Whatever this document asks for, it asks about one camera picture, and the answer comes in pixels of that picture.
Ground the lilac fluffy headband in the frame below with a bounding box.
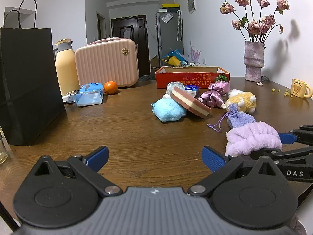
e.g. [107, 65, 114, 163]
[225, 121, 282, 156]

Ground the yellow white plush toy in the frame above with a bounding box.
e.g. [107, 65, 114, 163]
[221, 89, 257, 114]

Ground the lavender knit drawstring pouch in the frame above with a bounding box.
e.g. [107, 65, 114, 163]
[207, 104, 256, 132]

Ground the purple satin scrunchie bag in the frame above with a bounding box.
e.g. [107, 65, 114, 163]
[198, 81, 230, 108]

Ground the blue handkerchief tissue pack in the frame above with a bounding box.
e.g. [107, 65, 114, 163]
[185, 85, 200, 98]

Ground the light blue fluffy cloth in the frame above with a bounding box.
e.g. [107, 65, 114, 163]
[151, 98, 187, 123]

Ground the blue soft tissue pack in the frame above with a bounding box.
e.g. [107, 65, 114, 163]
[74, 83, 104, 107]

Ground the yellow bear mug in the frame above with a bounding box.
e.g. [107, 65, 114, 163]
[291, 79, 312, 98]

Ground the clear glass jar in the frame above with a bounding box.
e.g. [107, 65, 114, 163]
[0, 129, 8, 164]

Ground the pink textured vase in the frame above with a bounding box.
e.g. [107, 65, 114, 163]
[244, 41, 264, 83]

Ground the black paper shopping bag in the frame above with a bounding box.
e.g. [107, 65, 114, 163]
[0, 0, 66, 146]

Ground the red cardboard box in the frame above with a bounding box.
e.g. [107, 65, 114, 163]
[155, 66, 230, 89]

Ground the orange tangerine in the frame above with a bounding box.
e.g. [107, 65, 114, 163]
[104, 81, 118, 95]

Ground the yellow thermos bottle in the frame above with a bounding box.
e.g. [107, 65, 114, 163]
[54, 38, 80, 96]

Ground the clear round plastic container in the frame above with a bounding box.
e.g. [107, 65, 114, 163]
[166, 81, 186, 96]

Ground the pink ribbed small suitcase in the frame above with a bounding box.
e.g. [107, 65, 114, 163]
[75, 37, 139, 87]

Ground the yellow and blue bags pile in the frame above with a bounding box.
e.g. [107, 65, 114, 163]
[161, 49, 188, 67]

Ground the brown cardboard box on floor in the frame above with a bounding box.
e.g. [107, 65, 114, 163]
[150, 55, 160, 75]

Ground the umbrella hanging on refrigerator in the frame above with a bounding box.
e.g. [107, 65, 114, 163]
[176, 10, 183, 41]

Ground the grey refrigerator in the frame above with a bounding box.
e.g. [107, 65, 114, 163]
[156, 8, 183, 67]

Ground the dark brown entrance door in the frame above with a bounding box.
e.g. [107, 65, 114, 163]
[111, 15, 151, 76]

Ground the yellow box atop refrigerator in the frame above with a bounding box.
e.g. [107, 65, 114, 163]
[162, 3, 180, 9]

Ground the white charger with cable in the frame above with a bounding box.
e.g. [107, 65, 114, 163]
[62, 90, 79, 104]

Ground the purple coral wall decoration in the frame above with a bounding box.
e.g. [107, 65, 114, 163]
[190, 42, 201, 64]

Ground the white wall vent panel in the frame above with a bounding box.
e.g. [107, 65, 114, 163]
[187, 0, 196, 14]

